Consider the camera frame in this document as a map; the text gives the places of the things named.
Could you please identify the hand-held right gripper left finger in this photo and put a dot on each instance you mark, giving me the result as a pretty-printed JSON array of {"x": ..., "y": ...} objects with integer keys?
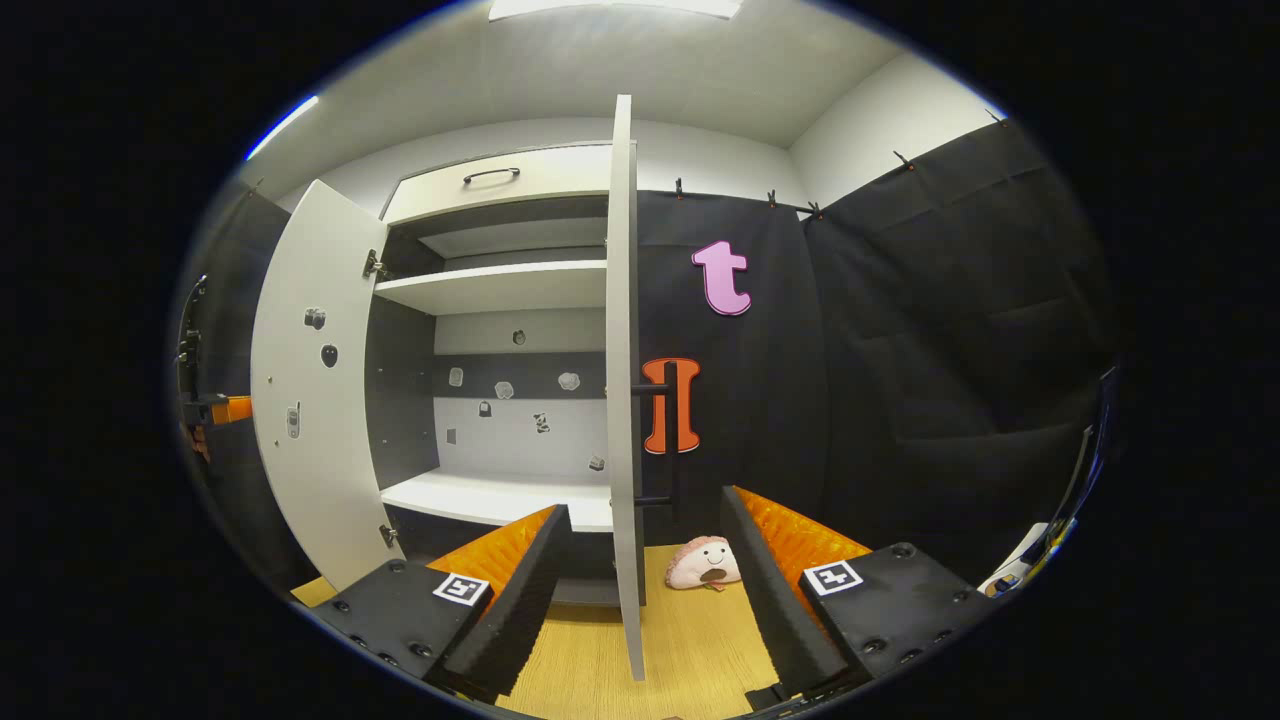
[{"x": 530, "y": 600}]

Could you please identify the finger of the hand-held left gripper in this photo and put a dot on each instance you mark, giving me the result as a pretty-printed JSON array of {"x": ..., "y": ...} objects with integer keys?
[{"x": 232, "y": 409}]

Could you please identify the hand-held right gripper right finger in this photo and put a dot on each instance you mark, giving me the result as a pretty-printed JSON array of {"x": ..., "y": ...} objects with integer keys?
[{"x": 765, "y": 590}]

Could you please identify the beige cabinet door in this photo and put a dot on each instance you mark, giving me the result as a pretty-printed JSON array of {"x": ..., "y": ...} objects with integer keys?
[
  {"x": 310, "y": 450},
  {"x": 624, "y": 350}
]

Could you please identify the beige double-door shoe cabinet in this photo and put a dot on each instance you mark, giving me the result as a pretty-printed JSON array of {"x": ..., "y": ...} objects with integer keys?
[{"x": 400, "y": 400}]

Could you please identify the white cabinet shelf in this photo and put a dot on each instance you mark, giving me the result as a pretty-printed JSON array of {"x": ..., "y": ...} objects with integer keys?
[
  {"x": 500, "y": 498},
  {"x": 520, "y": 238},
  {"x": 500, "y": 288}
]

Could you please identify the metal door hinge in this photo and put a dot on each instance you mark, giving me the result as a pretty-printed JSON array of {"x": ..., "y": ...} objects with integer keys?
[
  {"x": 374, "y": 265},
  {"x": 388, "y": 535}
]

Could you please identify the pink plush toy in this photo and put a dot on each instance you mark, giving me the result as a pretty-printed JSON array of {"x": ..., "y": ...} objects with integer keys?
[{"x": 705, "y": 563}]

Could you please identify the small ceiling light panel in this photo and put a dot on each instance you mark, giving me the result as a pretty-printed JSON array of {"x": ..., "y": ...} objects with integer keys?
[{"x": 282, "y": 128}]

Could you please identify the white and blue object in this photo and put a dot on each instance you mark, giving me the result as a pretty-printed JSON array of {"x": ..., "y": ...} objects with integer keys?
[{"x": 1015, "y": 565}]

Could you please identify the black backdrop cloth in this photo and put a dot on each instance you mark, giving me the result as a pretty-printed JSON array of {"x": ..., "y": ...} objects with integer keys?
[{"x": 950, "y": 330}]

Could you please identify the row of black cloth clips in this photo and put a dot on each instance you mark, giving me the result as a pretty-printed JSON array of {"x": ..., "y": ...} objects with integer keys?
[{"x": 679, "y": 187}]

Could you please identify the large ceiling light panel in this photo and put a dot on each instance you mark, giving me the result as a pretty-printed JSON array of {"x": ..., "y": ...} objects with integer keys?
[{"x": 615, "y": 8}]

